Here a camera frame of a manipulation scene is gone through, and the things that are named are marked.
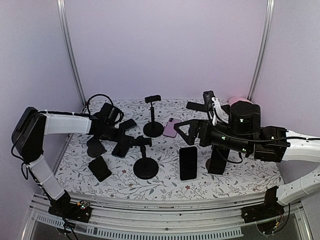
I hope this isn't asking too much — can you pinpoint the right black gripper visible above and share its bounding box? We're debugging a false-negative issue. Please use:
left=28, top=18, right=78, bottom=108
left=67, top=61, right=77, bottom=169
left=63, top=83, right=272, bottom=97
left=173, top=118, right=251, bottom=154

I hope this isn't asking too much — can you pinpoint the black folding stand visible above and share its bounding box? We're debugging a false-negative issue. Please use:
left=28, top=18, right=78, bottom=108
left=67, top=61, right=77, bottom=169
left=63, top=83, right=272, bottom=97
left=205, top=159, right=211, bottom=171
left=86, top=137, right=107, bottom=158

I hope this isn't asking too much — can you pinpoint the blue-edged phone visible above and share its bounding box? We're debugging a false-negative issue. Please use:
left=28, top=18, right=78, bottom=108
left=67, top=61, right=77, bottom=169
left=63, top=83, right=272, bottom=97
left=208, top=145, right=230, bottom=175

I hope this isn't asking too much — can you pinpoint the tall black phone stand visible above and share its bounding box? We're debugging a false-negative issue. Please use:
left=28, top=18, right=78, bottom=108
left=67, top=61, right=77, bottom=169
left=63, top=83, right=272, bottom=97
left=143, top=94, right=164, bottom=138
left=131, top=135, right=159, bottom=180

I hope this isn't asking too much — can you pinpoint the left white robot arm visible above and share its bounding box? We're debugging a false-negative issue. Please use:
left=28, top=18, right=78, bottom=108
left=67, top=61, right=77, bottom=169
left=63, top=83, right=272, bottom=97
left=11, top=105, right=124, bottom=217

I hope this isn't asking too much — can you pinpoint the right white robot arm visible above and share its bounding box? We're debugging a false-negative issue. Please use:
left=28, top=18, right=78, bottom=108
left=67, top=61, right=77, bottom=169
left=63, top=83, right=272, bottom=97
left=174, top=100, right=320, bottom=218

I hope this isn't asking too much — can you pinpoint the black phone under plate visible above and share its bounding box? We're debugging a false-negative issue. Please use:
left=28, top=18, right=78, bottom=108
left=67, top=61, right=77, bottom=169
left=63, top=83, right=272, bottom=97
left=221, top=104, right=231, bottom=116

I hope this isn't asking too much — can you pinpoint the black phone small left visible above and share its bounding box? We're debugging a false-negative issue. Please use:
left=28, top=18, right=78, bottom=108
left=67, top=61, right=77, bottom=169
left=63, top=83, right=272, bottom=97
left=88, top=156, right=112, bottom=182

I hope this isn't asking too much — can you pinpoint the pink smartphone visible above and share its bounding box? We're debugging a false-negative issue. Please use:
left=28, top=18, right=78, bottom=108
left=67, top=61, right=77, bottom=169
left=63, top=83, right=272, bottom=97
left=162, top=117, right=182, bottom=138

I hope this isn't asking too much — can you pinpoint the pink plate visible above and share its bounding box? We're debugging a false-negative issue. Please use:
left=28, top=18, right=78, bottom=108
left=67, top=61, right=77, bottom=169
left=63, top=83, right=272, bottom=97
left=228, top=96, right=253, bottom=106

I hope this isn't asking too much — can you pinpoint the floral patterned table mat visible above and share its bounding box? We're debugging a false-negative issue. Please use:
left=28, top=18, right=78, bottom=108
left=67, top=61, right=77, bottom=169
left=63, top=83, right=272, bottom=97
left=55, top=134, right=283, bottom=201

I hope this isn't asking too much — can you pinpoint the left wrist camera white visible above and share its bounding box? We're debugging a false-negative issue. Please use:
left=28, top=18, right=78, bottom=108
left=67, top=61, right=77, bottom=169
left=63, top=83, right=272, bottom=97
left=98, top=103, right=124, bottom=125

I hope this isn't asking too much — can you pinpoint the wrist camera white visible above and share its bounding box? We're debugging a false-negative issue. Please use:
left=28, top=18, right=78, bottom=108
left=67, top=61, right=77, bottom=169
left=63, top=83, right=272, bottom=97
left=203, top=90, right=223, bottom=126
left=98, top=103, right=124, bottom=125

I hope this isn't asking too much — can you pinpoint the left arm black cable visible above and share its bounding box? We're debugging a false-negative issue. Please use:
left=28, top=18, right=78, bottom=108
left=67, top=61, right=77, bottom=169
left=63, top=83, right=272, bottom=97
left=86, top=93, right=115, bottom=118

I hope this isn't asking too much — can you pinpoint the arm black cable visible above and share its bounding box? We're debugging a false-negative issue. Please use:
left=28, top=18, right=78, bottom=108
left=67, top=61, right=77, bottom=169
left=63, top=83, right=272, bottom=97
left=206, top=102, right=320, bottom=165
left=86, top=93, right=115, bottom=118

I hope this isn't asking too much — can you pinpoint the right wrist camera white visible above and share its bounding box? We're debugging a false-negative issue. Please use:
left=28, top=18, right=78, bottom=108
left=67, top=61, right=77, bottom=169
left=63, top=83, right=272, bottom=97
left=203, top=90, right=223, bottom=126

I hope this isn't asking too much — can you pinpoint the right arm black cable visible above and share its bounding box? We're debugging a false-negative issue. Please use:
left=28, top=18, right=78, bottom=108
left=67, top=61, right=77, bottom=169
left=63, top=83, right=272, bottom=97
left=206, top=102, right=320, bottom=165

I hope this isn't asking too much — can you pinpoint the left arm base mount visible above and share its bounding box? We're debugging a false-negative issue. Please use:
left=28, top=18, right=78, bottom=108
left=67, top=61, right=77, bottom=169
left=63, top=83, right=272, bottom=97
left=48, top=191, right=93, bottom=223

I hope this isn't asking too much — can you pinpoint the aluminium front rail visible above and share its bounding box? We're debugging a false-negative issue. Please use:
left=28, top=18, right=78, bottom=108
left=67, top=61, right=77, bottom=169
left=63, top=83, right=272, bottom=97
left=21, top=193, right=315, bottom=240

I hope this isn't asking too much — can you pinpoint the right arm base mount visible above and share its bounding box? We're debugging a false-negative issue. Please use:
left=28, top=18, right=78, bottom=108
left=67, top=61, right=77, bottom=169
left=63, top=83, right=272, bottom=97
left=241, top=186, right=288, bottom=235

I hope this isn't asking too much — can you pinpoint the left aluminium frame post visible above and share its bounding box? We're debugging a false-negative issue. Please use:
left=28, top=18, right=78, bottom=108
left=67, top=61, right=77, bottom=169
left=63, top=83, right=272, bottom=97
left=56, top=0, right=87, bottom=106

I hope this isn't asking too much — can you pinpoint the aluminium frame post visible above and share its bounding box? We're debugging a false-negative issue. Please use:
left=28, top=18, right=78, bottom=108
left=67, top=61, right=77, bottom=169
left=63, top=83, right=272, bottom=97
left=247, top=0, right=275, bottom=101
left=56, top=0, right=87, bottom=106

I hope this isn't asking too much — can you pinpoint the right aluminium frame post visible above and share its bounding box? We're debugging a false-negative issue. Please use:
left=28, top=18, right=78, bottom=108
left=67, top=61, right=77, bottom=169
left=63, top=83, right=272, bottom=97
left=247, top=0, right=275, bottom=101

